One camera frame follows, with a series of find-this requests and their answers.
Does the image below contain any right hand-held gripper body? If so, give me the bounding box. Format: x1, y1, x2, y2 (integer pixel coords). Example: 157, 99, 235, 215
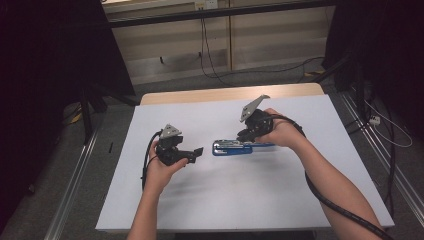
239, 94, 275, 138

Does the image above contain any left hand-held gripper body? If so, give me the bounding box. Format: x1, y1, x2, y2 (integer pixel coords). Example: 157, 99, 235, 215
154, 123, 197, 167

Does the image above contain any blue stapler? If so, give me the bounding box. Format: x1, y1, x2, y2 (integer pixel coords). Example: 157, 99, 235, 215
211, 139, 276, 157

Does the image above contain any person's right hand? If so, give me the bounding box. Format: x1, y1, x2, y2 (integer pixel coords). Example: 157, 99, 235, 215
253, 107, 307, 150

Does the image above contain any person's left hand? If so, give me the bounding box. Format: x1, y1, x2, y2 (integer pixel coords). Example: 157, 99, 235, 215
143, 141, 190, 195

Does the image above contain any white table sheet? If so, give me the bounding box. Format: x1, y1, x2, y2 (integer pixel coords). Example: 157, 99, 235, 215
95, 94, 396, 232

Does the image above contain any black metal stand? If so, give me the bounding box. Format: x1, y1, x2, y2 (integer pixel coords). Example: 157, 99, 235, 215
79, 82, 138, 145

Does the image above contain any black curtain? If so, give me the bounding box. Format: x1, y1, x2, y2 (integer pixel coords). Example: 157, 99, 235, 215
0, 0, 136, 234
322, 0, 424, 141

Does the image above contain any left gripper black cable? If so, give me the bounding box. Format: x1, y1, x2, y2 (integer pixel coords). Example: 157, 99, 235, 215
141, 130, 163, 192

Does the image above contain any black floor cable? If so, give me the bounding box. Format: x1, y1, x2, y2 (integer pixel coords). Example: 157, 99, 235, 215
213, 55, 326, 84

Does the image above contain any black wall cable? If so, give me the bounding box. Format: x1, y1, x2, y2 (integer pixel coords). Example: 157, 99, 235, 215
201, 17, 232, 87
199, 17, 214, 78

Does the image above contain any aluminium floor rail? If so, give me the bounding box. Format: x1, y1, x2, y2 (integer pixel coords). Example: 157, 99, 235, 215
339, 92, 424, 218
43, 130, 100, 240

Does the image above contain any white wall socket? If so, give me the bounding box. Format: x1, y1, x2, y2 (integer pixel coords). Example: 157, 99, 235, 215
194, 0, 220, 11

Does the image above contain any white floor cable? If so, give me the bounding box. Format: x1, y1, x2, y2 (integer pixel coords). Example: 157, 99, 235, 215
363, 99, 414, 149

